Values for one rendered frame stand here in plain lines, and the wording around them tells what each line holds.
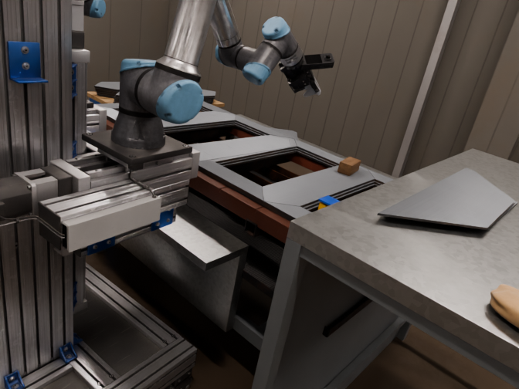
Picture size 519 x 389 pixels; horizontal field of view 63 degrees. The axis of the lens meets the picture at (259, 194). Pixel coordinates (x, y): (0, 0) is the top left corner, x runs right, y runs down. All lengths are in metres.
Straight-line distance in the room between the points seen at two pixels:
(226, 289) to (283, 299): 0.64
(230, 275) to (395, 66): 2.87
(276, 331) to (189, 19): 0.76
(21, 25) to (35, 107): 0.20
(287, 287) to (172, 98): 0.52
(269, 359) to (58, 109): 0.85
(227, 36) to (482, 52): 2.79
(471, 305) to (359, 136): 3.43
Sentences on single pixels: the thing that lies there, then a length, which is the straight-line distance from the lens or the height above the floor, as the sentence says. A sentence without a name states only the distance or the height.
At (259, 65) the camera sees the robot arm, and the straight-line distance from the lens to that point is 1.29.
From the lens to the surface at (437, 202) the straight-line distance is 1.19.
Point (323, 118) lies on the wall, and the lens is 4.33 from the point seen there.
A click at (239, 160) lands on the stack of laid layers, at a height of 0.83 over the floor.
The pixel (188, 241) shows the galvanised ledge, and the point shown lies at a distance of 1.48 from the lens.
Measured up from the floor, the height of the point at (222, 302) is 0.42.
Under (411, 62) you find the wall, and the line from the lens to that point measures 3.99.
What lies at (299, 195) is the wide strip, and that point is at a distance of 1.58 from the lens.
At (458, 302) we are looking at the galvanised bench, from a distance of 0.83.
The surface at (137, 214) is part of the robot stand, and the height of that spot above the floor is 0.92.
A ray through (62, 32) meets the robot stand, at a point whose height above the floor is 1.30.
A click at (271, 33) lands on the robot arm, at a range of 1.31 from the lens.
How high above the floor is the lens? 1.46
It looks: 24 degrees down
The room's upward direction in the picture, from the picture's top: 11 degrees clockwise
